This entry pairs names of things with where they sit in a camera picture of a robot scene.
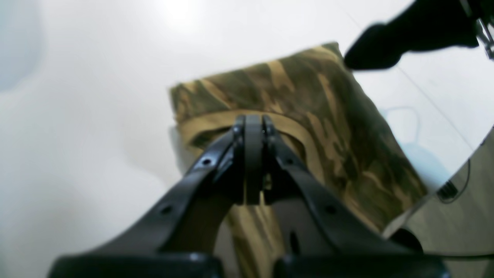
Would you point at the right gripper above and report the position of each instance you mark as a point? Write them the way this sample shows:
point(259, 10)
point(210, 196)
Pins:
point(426, 25)

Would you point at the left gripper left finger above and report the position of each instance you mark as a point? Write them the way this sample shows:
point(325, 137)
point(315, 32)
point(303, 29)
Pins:
point(175, 238)

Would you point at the camouflage t-shirt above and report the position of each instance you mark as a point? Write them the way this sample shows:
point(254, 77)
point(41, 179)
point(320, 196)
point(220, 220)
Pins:
point(328, 121)

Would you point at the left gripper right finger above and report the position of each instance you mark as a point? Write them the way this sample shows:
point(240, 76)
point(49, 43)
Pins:
point(324, 238)

